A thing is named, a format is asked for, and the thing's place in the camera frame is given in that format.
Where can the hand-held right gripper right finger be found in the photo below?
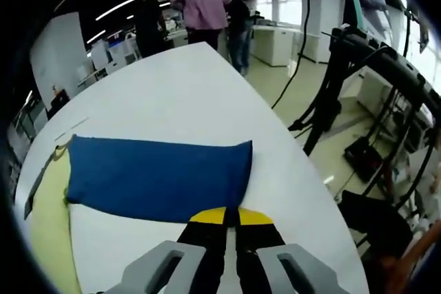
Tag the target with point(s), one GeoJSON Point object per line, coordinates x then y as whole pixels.
{"type": "Point", "coordinates": [262, 266]}

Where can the white counter cabinet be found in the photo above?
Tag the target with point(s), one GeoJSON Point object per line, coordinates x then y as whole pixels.
{"type": "Point", "coordinates": [275, 44]}

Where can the black rig stand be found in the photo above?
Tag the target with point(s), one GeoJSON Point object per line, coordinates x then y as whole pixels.
{"type": "Point", "coordinates": [396, 62]}

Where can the white partition wall panel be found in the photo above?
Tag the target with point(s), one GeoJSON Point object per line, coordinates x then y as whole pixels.
{"type": "Point", "coordinates": [58, 53]}

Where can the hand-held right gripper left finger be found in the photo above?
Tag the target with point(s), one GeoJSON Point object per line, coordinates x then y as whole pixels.
{"type": "Point", "coordinates": [193, 266]}

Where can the white square pillar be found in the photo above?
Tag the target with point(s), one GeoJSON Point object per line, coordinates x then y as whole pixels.
{"type": "Point", "coordinates": [320, 15]}

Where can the yellow and blue garment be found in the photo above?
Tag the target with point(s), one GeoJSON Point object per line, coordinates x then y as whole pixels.
{"type": "Point", "coordinates": [155, 177]}

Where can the black chair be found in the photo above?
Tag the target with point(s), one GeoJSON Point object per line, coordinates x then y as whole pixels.
{"type": "Point", "coordinates": [375, 218]}

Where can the black floor base unit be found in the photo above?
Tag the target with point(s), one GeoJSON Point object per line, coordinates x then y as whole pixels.
{"type": "Point", "coordinates": [363, 159]}

